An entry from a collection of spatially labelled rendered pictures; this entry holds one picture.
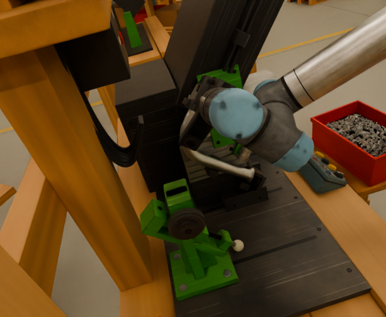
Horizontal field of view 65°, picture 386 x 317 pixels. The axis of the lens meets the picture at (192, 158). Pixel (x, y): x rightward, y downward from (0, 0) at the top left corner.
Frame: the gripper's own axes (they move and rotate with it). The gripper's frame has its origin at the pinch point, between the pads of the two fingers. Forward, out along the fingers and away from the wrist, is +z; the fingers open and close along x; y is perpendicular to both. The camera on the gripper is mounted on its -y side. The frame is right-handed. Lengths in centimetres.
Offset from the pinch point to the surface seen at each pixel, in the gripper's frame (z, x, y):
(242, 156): 0.3, -18.0, -6.8
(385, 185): 4, -68, 4
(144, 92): 10.9, 13.4, -2.7
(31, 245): -36.3, 20.0, -27.8
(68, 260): 113, 13, -131
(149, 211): -20.9, 3.4, -22.9
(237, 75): 2.2, -6.7, 12.1
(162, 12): 318, 27, 79
